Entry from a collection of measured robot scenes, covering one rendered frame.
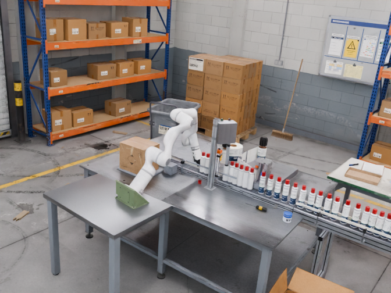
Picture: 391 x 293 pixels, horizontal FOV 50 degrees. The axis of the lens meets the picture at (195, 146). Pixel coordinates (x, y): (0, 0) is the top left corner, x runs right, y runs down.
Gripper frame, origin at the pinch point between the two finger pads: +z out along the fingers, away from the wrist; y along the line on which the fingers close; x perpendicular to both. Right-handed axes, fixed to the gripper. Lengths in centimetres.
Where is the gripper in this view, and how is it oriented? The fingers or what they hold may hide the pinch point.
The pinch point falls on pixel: (198, 164)
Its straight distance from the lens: 407.0
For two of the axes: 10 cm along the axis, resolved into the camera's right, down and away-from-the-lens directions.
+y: 5.8, -2.5, 7.7
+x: -7.9, 0.7, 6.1
